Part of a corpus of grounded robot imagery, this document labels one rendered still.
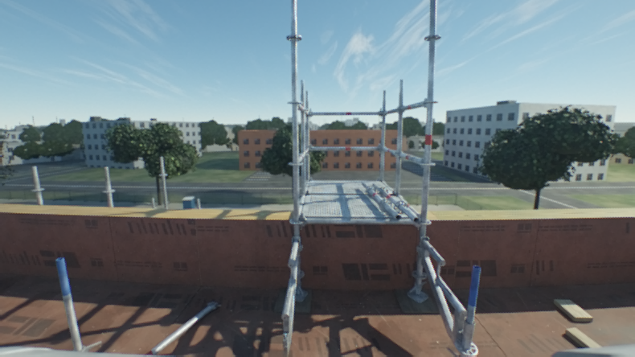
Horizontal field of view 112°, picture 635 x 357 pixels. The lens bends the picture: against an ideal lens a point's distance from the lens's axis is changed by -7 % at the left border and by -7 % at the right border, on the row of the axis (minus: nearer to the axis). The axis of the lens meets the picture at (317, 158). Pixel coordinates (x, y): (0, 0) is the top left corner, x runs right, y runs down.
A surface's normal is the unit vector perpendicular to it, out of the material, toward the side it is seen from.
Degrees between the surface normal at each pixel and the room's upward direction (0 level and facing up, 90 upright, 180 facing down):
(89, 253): 90
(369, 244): 90
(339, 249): 90
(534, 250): 90
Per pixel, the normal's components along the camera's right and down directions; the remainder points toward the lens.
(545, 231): -0.03, 0.13
